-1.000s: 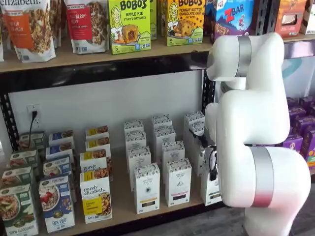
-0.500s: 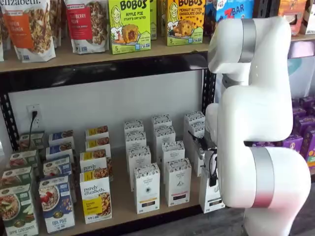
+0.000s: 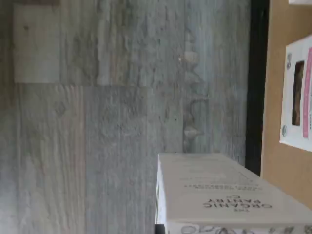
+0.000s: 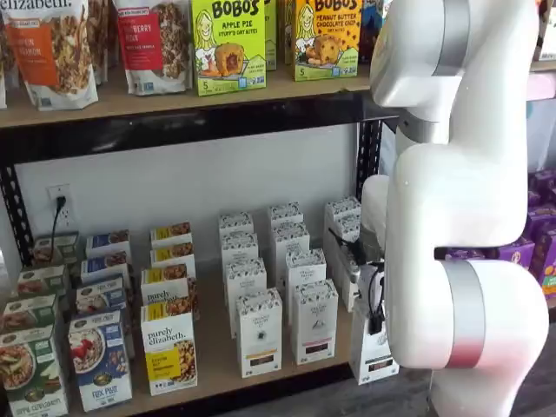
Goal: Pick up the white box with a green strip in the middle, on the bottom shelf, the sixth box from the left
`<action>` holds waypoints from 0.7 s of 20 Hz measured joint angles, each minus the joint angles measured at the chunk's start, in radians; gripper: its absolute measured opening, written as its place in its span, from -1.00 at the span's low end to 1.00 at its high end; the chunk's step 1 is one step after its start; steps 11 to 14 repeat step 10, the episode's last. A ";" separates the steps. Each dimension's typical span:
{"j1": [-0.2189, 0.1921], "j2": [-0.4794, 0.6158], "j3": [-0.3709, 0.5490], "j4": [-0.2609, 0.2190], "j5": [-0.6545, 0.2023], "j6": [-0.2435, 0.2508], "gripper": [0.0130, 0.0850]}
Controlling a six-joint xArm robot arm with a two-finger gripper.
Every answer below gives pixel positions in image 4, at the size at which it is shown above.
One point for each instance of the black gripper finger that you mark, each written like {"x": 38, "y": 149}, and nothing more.
{"x": 376, "y": 325}

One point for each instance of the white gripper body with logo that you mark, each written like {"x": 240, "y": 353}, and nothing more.
{"x": 360, "y": 269}

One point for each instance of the white box green strip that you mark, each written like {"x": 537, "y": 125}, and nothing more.
{"x": 349, "y": 299}
{"x": 334, "y": 208}
{"x": 349, "y": 222}
{"x": 373, "y": 360}

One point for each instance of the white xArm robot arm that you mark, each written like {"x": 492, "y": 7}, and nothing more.
{"x": 456, "y": 195}

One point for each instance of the white box pink strip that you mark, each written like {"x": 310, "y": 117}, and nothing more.
{"x": 290, "y": 239}
{"x": 286, "y": 215}
{"x": 306, "y": 265}
{"x": 315, "y": 323}

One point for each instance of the purple Annie's snack box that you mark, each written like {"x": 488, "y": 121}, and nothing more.
{"x": 546, "y": 265}
{"x": 517, "y": 249}
{"x": 544, "y": 187}
{"x": 540, "y": 222}
{"x": 469, "y": 254}

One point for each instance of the white box yellow strip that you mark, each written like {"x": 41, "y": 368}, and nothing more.
{"x": 260, "y": 334}
{"x": 236, "y": 223}
{"x": 245, "y": 278}
{"x": 240, "y": 247}

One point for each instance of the wooden shelf board with boxes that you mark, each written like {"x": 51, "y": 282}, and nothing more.
{"x": 217, "y": 347}

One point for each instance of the yellow purely elizabeth oatmeal box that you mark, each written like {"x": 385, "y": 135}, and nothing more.
{"x": 169, "y": 347}
{"x": 165, "y": 286}
{"x": 171, "y": 233}
{"x": 173, "y": 254}

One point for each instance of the yellow Bobo's peanut butter box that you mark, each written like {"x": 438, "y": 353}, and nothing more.
{"x": 328, "y": 39}
{"x": 287, "y": 30}

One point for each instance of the black metal shelf rack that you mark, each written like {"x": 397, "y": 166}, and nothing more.
{"x": 174, "y": 130}

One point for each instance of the green Bobo's apple pie box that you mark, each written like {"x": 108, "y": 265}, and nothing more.
{"x": 271, "y": 35}
{"x": 228, "y": 43}

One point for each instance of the blue ZBar box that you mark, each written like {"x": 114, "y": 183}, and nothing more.
{"x": 369, "y": 17}

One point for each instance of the wooden shelf board with snacks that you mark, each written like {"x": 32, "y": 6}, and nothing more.
{"x": 130, "y": 102}

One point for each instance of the white brown snack box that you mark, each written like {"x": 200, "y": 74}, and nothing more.
{"x": 548, "y": 30}

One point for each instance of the green apple cinnamon oatmeal box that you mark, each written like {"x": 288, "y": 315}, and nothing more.
{"x": 43, "y": 282}
{"x": 56, "y": 247}
{"x": 30, "y": 373}
{"x": 28, "y": 310}

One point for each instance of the red purely elizabeth granola bag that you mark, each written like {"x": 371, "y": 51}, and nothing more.
{"x": 156, "y": 43}

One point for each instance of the orange purely elizabeth granola bag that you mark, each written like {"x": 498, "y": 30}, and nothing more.
{"x": 102, "y": 39}
{"x": 56, "y": 52}

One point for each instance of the white wall outlet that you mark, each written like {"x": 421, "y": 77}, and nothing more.
{"x": 65, "y": 217}

